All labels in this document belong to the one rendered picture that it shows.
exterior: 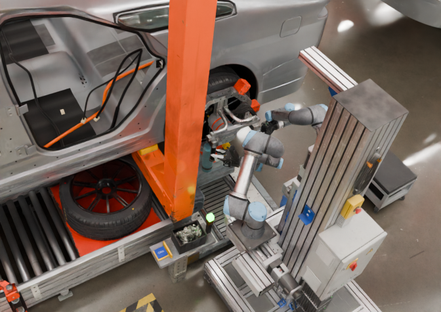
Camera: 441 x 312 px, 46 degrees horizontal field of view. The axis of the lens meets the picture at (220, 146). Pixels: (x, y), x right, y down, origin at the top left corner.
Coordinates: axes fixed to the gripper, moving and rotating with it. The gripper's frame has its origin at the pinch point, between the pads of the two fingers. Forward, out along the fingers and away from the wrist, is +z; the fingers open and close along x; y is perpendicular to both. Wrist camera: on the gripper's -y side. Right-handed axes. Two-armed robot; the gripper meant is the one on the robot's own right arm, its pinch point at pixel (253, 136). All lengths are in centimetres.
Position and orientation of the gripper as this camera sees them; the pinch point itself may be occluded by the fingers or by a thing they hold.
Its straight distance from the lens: 375.0
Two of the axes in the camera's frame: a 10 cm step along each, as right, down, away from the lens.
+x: 5.3, 6.7, -5.2
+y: 1.0, -6.5, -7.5
